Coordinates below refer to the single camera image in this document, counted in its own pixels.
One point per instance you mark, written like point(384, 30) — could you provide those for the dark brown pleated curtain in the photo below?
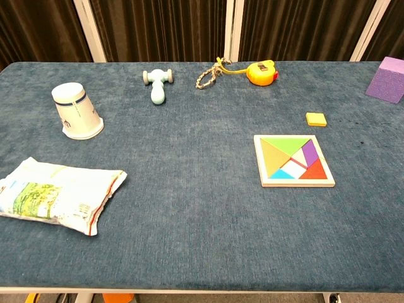
point(158, 28)
point(300, 28)
point(38, 28)
point(393, 31)

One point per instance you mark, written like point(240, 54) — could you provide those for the wooden tangram tray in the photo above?
point(296, 184)

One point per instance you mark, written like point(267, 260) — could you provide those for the light blue toy hammer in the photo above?
point(156, 91)

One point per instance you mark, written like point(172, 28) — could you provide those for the tan triangle tangram piece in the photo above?
point(271, 158)

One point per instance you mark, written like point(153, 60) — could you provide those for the orange object under table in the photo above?
point(117, 298)

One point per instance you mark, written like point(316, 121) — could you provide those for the purple foam block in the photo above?
point(386, 85)

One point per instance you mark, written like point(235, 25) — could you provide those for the yellow object under table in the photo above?
point(31, 299)

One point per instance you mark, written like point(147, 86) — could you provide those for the white frame post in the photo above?
point(91, 31)
point(369, 31)
point(233, 31)

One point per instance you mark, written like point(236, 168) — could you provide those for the white printed plastic bag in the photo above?
point(47, 189)

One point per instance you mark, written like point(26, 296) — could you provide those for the red triangle tangram piece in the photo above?
point(317, 172)

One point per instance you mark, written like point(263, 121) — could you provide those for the white table leg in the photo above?
point(84, 298)

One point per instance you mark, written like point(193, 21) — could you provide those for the white paper cup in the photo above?
point(75, 110)

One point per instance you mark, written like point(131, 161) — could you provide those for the small yellow square block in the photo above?
point(316, 119)

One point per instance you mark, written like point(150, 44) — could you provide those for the green triangle tangram piece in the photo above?
point(288, 144)

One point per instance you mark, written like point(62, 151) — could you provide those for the yellow tape measure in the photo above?
point(262, 75)

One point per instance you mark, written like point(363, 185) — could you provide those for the cyan triangle tangram piece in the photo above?
point(279, 175)

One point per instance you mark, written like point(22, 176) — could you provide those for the blue velvet table cloth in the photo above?
point(189, 205)

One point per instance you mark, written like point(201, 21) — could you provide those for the black caster wheel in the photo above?
point(334, 298)

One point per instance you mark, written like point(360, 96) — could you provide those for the beige table edge strip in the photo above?
point(202, 290)

